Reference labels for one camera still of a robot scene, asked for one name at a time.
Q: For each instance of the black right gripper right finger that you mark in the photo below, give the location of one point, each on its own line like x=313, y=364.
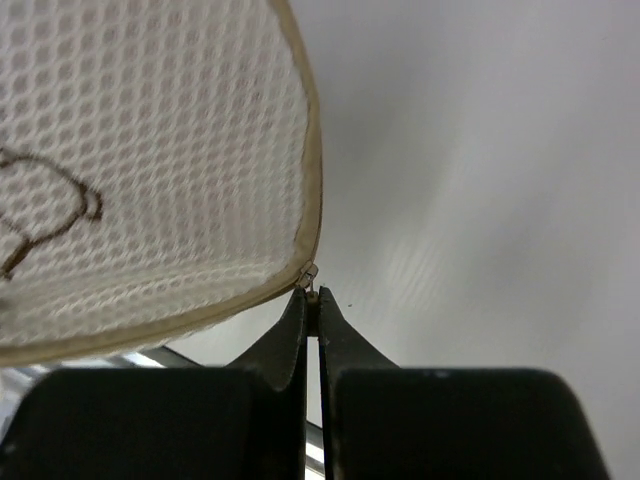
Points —
x=382, y=421

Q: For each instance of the round beige mesh laundry bag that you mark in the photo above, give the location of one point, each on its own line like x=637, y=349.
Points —
x=161, y=170

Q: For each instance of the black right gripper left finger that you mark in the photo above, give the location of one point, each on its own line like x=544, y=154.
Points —
x=245, y=420

